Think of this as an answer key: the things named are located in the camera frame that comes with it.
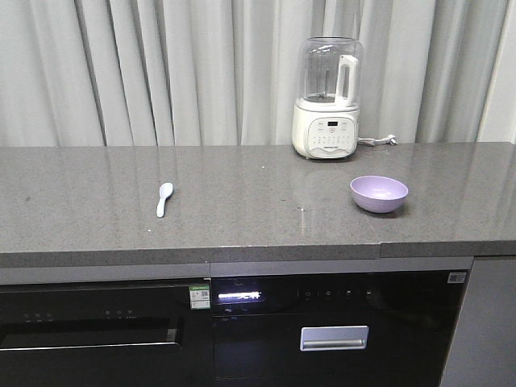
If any white blender with clear jar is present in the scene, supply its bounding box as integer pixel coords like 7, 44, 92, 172
292, 37, 364, 159

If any black dishwasher with silver handle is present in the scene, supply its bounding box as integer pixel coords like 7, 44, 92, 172
211, 270, 468, 386

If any white power cord with plug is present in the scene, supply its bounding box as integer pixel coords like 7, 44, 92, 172
356, 135, 399, 147

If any purple plastic bowl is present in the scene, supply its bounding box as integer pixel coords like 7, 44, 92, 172
350, 176, 409, 214

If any white QR code sticker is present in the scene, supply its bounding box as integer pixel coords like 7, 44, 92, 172
447, 272, 468, 284

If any white pleated curtain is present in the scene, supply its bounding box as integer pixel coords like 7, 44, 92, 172
1, 1, 515, 147

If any light blue plastic spoon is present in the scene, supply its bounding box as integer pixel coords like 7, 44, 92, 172
156, 182, 173, 218

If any black built-in oven left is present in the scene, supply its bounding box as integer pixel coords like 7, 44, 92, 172
1, 278, 214, 386

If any green white energy label sticker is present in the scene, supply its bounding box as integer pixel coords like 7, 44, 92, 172
189, 285, 211, 310

